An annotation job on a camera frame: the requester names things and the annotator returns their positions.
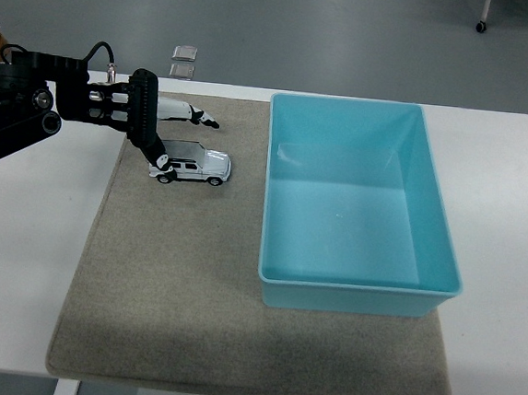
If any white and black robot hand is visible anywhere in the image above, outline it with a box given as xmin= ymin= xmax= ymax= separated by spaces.
xmin=122 ymin=67 xmax=226 ymax=180

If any white toy car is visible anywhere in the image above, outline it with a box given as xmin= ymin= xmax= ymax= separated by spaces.
xmin=148 ymin=136 xmax=235 ymax=190

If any blue plastic box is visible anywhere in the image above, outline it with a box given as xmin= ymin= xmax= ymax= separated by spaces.
xmin=252 ymin=90 xmax=480 ymax=325

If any silver floor outlet plate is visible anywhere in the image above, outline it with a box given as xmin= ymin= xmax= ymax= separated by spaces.
xmin=168 ymin=62 xmax=197 ymax=82
xmin=170 ymin=43 xmax=200 ymax=63

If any beige felt mat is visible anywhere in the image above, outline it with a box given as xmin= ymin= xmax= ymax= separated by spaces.
xmin=44 ymin=82 xmax=477 ymax=395

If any white table leg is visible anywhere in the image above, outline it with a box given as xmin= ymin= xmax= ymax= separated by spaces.
xmin=52 ymin=378 xmax=82 ymax=395

